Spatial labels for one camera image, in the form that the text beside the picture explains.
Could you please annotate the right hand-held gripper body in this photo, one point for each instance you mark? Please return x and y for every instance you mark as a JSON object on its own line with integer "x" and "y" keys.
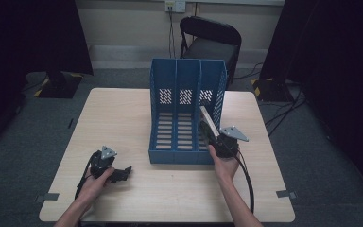
{"x": 228, "y": 146}

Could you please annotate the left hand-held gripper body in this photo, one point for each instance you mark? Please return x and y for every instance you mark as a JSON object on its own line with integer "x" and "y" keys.
{"x": 101, "y": 164}

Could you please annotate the green leaf picture book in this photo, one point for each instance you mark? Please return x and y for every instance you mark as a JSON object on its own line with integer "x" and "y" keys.
{"x": 208, "y": 120}

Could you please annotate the blue file rack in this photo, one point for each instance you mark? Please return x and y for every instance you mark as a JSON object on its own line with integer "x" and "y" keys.
{"x": 176, "y": 110}

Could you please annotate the person's right hand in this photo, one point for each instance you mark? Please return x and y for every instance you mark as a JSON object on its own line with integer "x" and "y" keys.
{"x": 227, "y": 168}

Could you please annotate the person's left hand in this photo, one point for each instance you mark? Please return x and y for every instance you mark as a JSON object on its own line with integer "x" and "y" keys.
{"x": 96, "y": 187}

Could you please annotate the grey tape strip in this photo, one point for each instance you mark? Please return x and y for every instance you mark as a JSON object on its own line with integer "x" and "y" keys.
{"x": 47, "y": 197}
{"x": 286, "y": 194}

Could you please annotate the black stand base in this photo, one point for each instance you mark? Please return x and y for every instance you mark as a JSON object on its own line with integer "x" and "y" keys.
{"x": 60, "y": 85}
{"x": 269, "y": 90}

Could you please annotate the black folding chair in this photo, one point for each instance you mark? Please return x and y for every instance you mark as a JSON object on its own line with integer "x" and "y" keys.
{"x": 211, "y": 41}

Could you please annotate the black curtain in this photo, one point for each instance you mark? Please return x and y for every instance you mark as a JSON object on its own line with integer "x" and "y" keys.
{"x": 28, "y": 47}
{"x": 337, "y": 63}

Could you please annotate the white wall outlet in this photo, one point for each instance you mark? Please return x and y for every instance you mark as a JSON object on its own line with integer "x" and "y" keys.
{"x": 175, "y": 5}

